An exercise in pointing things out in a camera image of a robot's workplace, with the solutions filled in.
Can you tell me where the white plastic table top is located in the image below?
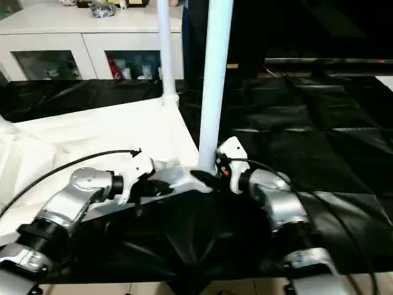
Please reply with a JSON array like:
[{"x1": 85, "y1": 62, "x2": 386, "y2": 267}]
[{"x1": 0, "y1": 93, "x2": 216, "y2": 246}]

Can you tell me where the dark grey bundle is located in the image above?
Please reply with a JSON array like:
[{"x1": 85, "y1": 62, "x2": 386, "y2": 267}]
[{"x1": 88, "y1": 2, "x2": 117, "y2": 19}]

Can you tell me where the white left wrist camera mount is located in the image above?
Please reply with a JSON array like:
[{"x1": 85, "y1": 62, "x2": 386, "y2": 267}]
[{"x1": 118, "y1": 150, "x2": 156, "y2": 205}]

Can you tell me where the white glass-door cabinet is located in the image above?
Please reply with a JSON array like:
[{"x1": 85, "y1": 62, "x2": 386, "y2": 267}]
[{"x1": 0, "y1": 0, "x2": 185, "y2": 81}]

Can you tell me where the black side table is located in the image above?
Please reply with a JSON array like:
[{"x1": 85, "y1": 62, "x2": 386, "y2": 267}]
[{"x1": 263, "y1": 57, "x2": 393, "y2": 77}]

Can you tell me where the black mat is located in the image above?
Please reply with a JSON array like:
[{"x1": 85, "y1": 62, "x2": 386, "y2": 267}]
[{"x1": 0, "y1": 76, "x2": 393, "y2": 295}]

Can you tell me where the black cabinet gold label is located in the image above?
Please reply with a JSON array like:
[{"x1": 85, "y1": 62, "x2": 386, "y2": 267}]
[{"x1": 182, "y1": 0, "x2": 268, "y2": 82}]

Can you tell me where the white flat panel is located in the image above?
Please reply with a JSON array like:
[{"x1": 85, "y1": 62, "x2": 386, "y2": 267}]
[{"x1": 376, "y1": 76, "x2": 393, "y2": 93}]

